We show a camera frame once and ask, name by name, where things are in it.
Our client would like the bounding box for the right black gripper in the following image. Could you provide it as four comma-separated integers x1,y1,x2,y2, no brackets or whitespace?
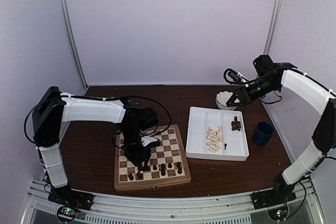
227,77,279,106

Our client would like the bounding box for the right aluminium frame post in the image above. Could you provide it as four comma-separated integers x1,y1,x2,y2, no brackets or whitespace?
263,0,283,55

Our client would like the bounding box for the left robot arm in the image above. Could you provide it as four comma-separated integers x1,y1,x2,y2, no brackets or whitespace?
32,87,159,205

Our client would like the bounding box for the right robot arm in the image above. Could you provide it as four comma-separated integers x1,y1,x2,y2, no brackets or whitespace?
224,55,335,204

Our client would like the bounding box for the pile of dark chess pieces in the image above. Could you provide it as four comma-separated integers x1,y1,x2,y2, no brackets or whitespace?
231,116,242,131

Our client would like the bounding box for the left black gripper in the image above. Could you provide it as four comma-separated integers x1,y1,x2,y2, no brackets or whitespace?
121,125,151,171

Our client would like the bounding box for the pile of white chess pieces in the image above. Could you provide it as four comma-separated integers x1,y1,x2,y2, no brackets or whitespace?
206,125,224,153

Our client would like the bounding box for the aluminium frame post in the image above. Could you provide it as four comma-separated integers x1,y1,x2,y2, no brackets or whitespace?
60,0,88,90
263,0,283,55

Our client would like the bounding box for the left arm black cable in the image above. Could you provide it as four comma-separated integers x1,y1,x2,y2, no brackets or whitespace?
23,95,171,151

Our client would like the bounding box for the white scalloped ceramic bowl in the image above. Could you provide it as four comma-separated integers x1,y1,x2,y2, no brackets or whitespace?
216,91,237,110

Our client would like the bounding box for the dark knight piece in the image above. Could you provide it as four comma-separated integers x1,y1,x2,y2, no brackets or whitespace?
137,172,143,179

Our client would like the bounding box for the dark blue cup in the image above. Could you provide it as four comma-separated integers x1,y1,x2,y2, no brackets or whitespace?
253,121,275,146

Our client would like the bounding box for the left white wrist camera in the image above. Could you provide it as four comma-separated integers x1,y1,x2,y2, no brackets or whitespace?
141,136,160,147

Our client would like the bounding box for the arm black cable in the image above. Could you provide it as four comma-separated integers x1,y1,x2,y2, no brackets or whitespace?
23,95,171,151
223,68,283,104

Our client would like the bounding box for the white divided plastic tray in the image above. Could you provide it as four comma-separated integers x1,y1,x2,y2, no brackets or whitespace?
186,106,249,161

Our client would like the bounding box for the left aluminium frame post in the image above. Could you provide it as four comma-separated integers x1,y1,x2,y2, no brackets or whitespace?
60,0,88,90

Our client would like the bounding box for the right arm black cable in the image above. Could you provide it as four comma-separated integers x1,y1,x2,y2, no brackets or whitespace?
223,68,283,104

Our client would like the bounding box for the front aluminium rail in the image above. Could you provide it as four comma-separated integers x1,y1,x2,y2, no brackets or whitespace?
18,180,326,223

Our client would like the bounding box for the wooden chess board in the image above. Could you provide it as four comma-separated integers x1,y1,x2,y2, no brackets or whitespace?
114,125,191,191

